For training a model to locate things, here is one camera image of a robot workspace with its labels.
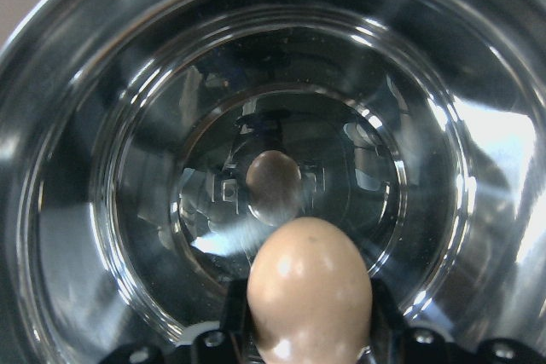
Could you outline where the pale green electric pot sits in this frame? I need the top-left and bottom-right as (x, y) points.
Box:
(1, 0), (545, 363)

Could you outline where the brown egg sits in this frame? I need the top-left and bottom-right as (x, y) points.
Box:
(247, 217), (372, 363)

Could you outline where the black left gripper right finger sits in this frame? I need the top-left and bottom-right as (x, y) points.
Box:
(369, 278), (404, 355)

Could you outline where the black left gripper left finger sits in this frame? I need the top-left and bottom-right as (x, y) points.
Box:
(219, 279), (254, 363)

